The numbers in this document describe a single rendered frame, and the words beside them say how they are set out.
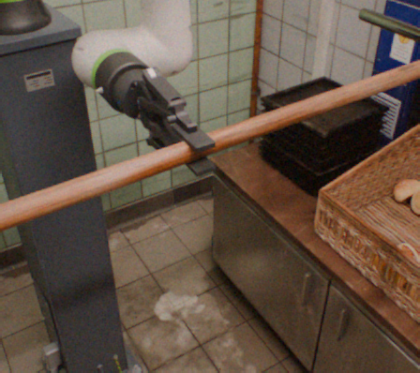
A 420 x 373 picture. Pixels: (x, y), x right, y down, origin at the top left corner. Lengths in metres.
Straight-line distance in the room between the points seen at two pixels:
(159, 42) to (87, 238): 0.61
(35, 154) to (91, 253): 0.36
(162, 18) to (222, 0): 1.20
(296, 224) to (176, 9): 0.78
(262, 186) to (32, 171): 0.74
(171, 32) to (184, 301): 1.29
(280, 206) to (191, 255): 0.75
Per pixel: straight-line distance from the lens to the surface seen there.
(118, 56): 0.86
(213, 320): 1.97
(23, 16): 1.08
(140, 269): 2.16
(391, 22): 1.24
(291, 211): 1.53
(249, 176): 1.65
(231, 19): 2.18
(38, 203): 0.61
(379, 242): 1.29
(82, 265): 1.42
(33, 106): 1.12
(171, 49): 0.96
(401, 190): 1.59
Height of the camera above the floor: 1.55
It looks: 35 degrees down
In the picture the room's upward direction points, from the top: straight up
